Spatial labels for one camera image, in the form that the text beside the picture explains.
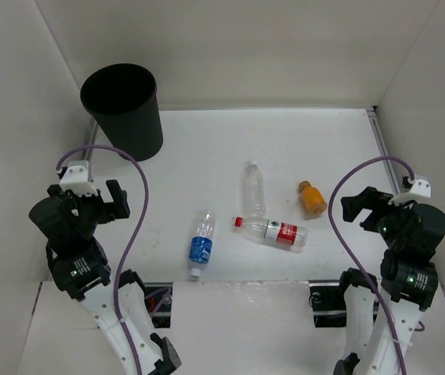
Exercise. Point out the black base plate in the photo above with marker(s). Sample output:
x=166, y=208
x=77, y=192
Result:
x=158, y=301
x=327, y=304

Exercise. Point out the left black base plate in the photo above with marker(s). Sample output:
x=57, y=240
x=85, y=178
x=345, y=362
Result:
x=158, y=301

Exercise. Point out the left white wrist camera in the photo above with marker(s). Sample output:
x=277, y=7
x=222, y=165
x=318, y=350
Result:
x=78, y=179

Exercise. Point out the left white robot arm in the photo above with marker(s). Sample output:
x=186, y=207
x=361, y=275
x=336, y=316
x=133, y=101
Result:
x=80, y=268

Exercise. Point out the right aluminium frame rail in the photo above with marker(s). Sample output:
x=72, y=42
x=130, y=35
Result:
x=374, y=123

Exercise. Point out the red-capped red-label bottle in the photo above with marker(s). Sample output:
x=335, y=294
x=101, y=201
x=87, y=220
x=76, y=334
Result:
x=273, y=233

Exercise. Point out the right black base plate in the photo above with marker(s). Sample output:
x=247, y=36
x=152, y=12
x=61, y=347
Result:
x=327, y=304

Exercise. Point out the black plastic waste bin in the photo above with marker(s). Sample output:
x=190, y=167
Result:
x=122, y=98

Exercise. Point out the clear unlabelled plastic bottle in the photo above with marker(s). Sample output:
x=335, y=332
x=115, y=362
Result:
x=253, y=191

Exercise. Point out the blue-label clear bottle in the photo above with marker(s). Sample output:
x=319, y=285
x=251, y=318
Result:
x=201, y=243

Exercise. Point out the orange juice bottle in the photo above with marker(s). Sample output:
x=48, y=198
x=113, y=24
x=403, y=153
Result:
x=312, y=199

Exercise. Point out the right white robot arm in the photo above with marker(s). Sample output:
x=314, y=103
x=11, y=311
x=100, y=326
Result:
x=382, y=315

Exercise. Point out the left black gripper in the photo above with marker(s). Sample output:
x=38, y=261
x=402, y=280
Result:
x=100, y=204

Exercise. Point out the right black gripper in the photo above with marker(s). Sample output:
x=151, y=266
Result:
x=372, y=198

